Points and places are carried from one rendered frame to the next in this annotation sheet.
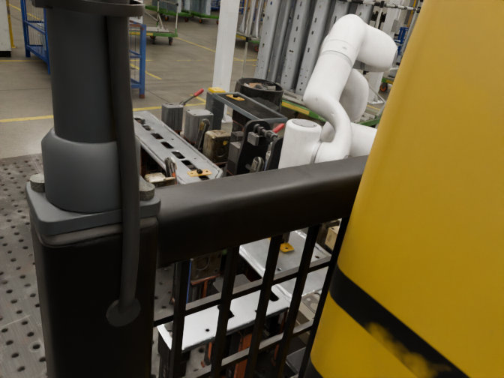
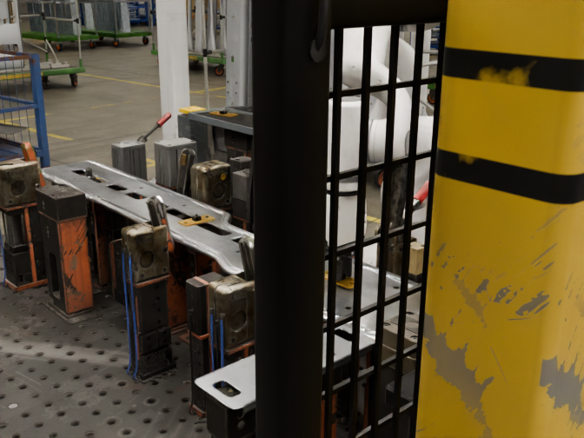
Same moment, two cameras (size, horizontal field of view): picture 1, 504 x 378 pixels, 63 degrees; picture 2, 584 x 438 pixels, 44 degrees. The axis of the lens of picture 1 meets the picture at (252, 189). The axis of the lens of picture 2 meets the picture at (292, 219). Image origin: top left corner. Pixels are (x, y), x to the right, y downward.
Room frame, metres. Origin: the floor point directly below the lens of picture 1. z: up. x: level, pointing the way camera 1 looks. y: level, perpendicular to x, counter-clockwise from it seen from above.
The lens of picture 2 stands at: (-0.29, 0.08, 1.55)
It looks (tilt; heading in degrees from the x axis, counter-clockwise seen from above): 19 degrees down; 356
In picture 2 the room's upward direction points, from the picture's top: straight up
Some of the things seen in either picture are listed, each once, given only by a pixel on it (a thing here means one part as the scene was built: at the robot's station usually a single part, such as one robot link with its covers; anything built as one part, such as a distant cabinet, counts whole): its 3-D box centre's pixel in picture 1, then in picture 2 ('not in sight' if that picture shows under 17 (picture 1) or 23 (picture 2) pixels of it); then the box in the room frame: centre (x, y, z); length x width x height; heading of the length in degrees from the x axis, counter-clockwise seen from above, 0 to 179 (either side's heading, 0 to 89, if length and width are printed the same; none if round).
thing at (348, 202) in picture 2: not in sight; (341, 212); (0.96, -0.10, 1.14); 0.10 x 0.07 x 0.11; 128
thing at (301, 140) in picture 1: (301, 148); (346, 136); (0.95, -0.10, 1.28); 0.09 x 0.08 x 0.13; 69
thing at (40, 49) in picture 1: (61, 34); not in sight; (6.65, 3.31, 0.48); 1.20 x 0.80 x 0.95; 44
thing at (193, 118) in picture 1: (196, 157); (179, 212); (1.68, 0.27, 0.90); 0.13 x 0.10 x 0.41; 128
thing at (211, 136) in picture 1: (212, 176); (211, 233); (1.54, 0.17, 0.89); 0.13 x 0.11 x 0.38; 128
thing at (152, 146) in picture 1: (194, 172); (189, 221); (1.33, 0.21, 1.00); 1.38 x 0.22 x 0.02; 38
